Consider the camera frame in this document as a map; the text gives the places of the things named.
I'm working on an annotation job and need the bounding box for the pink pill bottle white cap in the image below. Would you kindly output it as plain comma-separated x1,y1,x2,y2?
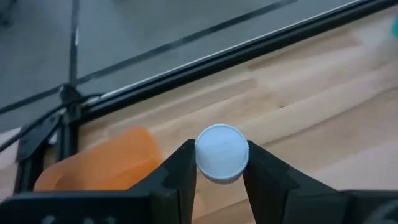
194,123,250,185

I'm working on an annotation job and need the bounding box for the black aluminium table frame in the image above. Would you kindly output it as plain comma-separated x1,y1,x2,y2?
14,0,398,194

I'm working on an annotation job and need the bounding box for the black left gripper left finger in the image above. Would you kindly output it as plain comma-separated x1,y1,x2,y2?
129,139,197,224

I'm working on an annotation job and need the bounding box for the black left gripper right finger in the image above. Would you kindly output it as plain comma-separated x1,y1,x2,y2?
243,140,346,224

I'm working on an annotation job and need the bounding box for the translucent orange plastic bin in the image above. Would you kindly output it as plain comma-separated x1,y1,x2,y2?
33,126,164,191

